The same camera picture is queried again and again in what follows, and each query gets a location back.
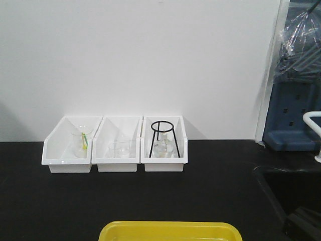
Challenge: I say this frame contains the glass beaker with green stirrer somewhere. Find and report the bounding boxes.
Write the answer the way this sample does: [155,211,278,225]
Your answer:
[71,125,93,158]

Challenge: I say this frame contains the black lab sink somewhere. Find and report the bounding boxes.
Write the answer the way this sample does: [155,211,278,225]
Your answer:
[253,166,320,222]

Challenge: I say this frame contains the clear plastic bag of tubes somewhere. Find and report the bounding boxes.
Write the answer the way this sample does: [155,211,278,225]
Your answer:
[273,1,320,83]

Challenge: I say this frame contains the white left storage bin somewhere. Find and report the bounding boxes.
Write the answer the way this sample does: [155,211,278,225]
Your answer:
[42,115,103,173]

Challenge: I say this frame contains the white right storage bin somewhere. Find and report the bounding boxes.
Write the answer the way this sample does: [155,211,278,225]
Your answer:
[140,115,188,172]

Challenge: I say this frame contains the yellow plastic tray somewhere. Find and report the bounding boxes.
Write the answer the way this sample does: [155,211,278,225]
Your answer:
[99,221,242,240]

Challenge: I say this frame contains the black wire tripod stand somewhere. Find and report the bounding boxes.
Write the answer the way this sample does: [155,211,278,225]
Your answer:
[148,120,181,158]

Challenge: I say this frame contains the white storage bin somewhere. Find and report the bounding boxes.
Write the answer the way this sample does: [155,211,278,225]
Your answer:
[42,115,103,173]
[140,115,188,172]
[92,116,143,173]

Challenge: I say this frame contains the blue pegboard rack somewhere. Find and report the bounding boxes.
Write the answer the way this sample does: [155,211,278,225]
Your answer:
[262,0,321,152]

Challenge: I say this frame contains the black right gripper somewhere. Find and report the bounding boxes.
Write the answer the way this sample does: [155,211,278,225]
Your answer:
[283,206,320,240]

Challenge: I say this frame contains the white middle storage bin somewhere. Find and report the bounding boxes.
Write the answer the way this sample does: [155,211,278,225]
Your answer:
[92,116,143,173]

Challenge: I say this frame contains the white lab faucet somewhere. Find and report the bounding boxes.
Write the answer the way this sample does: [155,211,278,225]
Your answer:
[302,111,321,161]

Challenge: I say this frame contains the clear glass flask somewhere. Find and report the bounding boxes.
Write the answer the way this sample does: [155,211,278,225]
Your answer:
[153,133,175,158]

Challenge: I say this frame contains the clear glass beaker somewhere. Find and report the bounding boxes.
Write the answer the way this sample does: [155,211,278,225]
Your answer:
[108,136,131,158]

